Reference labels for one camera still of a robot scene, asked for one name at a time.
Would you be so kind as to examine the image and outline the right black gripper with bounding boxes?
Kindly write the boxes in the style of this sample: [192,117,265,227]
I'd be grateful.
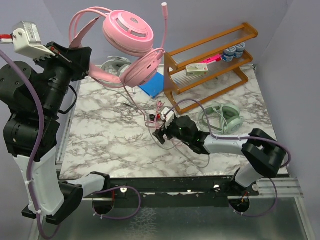
[152,117,191,145]

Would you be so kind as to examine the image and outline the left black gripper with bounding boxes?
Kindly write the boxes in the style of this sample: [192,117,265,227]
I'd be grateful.
[32,40,91,117]

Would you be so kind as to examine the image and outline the pink headphone cable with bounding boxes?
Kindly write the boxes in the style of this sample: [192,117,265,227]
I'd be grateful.
[123,83,183,148]

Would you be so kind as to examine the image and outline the pink grey headphones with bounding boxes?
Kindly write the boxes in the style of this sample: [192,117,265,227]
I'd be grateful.
[68,6,166,88]

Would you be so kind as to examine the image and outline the mint green headphones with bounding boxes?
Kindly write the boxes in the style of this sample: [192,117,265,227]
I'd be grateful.
[197,103,244,135]

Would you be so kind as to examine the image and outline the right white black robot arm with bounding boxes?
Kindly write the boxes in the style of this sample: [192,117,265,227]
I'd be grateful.
[152,116,288,196]

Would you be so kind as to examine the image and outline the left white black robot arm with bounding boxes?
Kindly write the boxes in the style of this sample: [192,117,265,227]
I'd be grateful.
[0,42,111,226]

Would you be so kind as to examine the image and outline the blue notebook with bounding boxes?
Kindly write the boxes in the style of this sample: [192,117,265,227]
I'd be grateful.
[138,72,164,99]

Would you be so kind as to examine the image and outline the wooden three-tier rack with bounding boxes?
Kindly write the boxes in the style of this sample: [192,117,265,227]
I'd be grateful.
[163,22,258,106]

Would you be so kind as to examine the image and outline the white green red box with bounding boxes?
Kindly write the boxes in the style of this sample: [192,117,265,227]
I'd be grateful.
[185,63,209,76]

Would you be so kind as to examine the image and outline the pink marker pen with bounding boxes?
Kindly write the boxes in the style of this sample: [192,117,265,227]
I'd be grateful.
[201,54,221,65]

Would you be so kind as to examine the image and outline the blue white jar left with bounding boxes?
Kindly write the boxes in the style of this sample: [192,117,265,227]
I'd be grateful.
[221,46,236,62]

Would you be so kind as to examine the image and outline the blue white jar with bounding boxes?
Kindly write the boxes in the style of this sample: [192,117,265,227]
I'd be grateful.
[221,46,236,62]
[234,42,246,58]

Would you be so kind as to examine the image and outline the blue white jar right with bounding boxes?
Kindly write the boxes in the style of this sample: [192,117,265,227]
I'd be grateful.
[234,42,246,58]

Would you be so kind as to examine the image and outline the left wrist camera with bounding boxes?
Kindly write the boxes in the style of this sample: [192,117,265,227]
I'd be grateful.
[0,21,56,61]

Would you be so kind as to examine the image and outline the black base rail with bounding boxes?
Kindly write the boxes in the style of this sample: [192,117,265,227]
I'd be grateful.
[82,174,261,209]

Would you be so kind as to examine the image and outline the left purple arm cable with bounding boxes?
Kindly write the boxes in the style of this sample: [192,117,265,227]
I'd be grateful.
[0,49,142,240]

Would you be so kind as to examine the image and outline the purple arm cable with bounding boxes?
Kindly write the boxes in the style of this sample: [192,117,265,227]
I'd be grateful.
[0,49,142,240]
[169,98,292,218]

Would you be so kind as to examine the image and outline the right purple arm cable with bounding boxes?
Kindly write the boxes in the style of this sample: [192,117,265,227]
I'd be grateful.
[169,98,292,218]

